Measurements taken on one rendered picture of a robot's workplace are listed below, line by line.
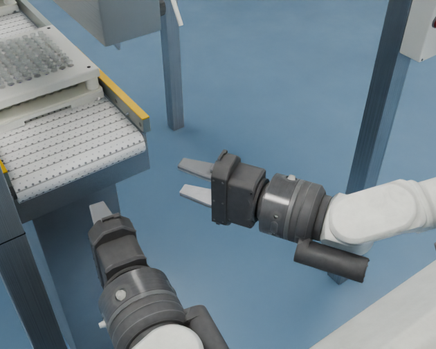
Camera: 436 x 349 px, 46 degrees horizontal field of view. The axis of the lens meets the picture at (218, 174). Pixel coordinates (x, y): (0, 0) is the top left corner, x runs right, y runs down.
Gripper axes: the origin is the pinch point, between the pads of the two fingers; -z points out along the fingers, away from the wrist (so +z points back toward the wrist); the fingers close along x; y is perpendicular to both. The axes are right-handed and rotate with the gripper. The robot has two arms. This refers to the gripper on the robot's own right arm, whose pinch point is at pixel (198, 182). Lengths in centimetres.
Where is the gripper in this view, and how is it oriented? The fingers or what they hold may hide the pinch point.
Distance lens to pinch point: 77.8
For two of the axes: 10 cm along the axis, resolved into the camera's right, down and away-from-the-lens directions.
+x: 0.0, 7.5, 6.6
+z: 9.2, 2.6, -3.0
